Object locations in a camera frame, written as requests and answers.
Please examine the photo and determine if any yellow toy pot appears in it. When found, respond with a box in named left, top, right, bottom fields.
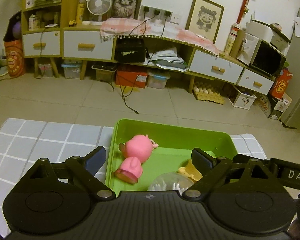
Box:
left=178, top=159, right=203, bottom=181

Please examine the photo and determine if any clear cotton swab jar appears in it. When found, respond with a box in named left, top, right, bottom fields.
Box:
left=148, top=172, right=194, bottom=194

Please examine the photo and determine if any pink round toy figure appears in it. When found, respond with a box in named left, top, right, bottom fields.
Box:
left=119, top=134, right=159, bottom=164

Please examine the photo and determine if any small pink pig toy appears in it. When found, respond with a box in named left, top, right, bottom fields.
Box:
left=114, top=157, right=143, bottom=185

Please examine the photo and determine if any grey checkered floor mat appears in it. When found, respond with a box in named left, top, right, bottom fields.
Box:
left=0, top=118, right=266, bottom=236

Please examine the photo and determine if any white storage crate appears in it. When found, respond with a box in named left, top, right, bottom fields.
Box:
left=223, top=83, right=257, bottom=110

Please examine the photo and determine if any egg carton tray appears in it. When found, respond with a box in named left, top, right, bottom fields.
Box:
left=192, top=82, right=225, bottom=105

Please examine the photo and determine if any red gift box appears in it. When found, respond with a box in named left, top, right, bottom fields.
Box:
left=269, top=67, right=293, bottom=99

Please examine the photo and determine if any red cardboard box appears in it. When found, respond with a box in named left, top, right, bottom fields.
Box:
left=115, top=65, right=148, bottom=88

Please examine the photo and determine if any clear plastic storage box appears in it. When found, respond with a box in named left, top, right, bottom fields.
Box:
left=147, top=69, right=171, bottom=89

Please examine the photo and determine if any grey refrigerator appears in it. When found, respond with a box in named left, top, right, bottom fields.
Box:
left=280, top=8, right=300, bottom=129

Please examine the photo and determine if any stack of folded papers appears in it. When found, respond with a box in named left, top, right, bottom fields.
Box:
left=145, top=46, right=189, bottom=72

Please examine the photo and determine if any black microwave oven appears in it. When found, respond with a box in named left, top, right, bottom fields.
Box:
left=250, top=40, right=286, bottom=77

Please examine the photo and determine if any black bag on shelf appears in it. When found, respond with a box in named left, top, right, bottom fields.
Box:
left=114, top=38, right=147, bottom=63

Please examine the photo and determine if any orange printed bucket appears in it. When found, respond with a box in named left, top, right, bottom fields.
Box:
left=4, top=40, right=26, bottom=78

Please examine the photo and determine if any wooden tv cabinet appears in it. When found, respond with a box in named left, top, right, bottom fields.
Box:
left=21, top=0, right=291, bottom=95

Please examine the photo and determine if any pink checkered cloth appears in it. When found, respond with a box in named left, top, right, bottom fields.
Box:
left=100, top=18, right=219, bottom=56

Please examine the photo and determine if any framed cartoon girl drawing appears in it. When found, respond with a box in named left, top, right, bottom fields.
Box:
left=185, top=0, right=224, bottom=43

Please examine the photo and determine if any framed cat picture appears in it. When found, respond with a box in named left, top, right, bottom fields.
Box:
left=107, top=0, right=142, bottom=20

